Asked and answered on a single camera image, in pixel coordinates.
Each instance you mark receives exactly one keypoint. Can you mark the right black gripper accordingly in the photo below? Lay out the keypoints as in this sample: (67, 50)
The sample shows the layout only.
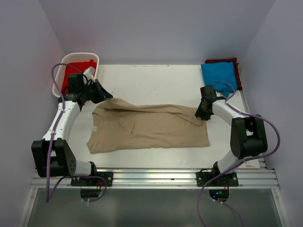
(199, 113)

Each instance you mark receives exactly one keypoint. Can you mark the beige polo shirt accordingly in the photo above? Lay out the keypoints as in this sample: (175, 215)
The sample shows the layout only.
(121, 125)

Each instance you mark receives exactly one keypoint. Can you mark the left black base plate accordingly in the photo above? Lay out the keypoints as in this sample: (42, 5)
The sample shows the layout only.
(99, 179)

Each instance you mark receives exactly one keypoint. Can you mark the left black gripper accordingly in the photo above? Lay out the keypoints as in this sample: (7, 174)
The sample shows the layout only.
(102, 94)

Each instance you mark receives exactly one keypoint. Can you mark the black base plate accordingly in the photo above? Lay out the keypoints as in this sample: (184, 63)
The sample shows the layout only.
(99, 179)
(203, 176)

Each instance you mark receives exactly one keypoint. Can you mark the white plastic laundry basket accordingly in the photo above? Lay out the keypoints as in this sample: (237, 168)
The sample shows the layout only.
(74, 57)

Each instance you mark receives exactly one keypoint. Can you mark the aluminium mounting rail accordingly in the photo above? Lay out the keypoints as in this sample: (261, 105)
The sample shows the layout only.
(185, 178)

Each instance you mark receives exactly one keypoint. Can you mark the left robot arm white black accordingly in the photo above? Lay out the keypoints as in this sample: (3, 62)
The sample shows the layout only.
(52, 154)

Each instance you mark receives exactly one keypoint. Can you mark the folded dark red t shirt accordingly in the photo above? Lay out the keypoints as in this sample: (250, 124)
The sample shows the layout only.
(235, 65)

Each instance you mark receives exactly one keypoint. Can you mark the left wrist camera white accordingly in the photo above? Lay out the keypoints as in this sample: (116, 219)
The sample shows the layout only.
(89, 74)

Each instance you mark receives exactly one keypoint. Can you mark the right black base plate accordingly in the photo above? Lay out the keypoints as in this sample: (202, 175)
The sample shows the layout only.
(203, 176)

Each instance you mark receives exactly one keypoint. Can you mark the folded blue t shirt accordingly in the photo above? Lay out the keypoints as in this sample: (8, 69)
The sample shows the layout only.
(221, 75)

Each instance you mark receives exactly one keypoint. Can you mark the red t shirt in basket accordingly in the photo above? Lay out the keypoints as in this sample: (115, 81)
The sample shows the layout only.
(81, 65)

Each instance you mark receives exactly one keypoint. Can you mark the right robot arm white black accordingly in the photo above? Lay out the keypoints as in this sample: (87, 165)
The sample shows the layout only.
(248, 137)

